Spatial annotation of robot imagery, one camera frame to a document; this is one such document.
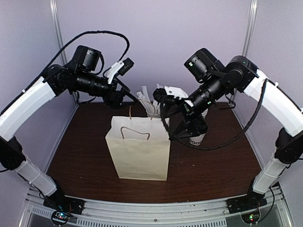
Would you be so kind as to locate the white cup holding straws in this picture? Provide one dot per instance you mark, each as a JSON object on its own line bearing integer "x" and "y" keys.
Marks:
{"x": 154, "y": 114}

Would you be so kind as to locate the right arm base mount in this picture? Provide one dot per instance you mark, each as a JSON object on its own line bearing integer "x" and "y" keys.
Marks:
{"x": 247, "y": 207}

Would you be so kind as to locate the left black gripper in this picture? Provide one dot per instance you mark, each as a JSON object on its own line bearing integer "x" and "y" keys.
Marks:
{"x": 115, "y": 103}

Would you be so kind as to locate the aluminium frame post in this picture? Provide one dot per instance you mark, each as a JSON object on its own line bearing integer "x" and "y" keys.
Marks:
{"x": 56, "y": 22}
{"x": 250, "y": 27}

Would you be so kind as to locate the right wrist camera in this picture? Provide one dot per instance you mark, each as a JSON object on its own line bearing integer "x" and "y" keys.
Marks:
{"x": 172, "y": 96}

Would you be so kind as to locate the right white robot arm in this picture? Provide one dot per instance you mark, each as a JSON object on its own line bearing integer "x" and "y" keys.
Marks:
{"x": 242, "y": 75}

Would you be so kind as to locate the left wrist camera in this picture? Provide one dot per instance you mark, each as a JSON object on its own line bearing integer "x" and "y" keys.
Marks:
{"x": 118, "y": 69}

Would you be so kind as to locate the brown paper bag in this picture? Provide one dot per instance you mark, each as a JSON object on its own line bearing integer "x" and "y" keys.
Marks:
{"x": 139, "y": 148}

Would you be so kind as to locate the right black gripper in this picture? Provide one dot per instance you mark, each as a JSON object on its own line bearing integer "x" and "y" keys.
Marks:
{"x": 187, "y": 123}

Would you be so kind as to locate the left aluminium frame post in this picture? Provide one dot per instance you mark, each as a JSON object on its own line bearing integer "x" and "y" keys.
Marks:
{"x": 56, "y": 22}

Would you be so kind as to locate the bundle of wrapped white straws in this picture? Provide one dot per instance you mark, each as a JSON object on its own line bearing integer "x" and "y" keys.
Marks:
{"x": 143, "y": 97}

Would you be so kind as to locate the stack of white paper cups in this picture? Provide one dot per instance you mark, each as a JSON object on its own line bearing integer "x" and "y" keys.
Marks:
{"x": 204, "y": 113}

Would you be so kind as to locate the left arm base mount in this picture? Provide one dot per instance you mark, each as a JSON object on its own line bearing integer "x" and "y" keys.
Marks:
{"x": 65, "y": 211}

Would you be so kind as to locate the single white paper cup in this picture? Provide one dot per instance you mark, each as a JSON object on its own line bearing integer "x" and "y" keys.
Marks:
{"x": 196, "y": 141}

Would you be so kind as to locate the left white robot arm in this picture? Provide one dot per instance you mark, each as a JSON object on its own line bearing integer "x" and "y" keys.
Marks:
{"x": 78, "y": 75}

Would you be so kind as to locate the right aluminium frame post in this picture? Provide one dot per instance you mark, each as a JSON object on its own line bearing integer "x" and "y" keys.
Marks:
{"x": 250, "y": 27}

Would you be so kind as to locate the aluminium front rail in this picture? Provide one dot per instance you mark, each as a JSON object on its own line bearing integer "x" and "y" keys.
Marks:
{"x": 213, "y": 213}

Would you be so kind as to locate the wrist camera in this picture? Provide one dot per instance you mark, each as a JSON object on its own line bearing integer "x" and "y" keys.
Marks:
{"x": 118, "y": 69}
{"x": 172, "y": 96}

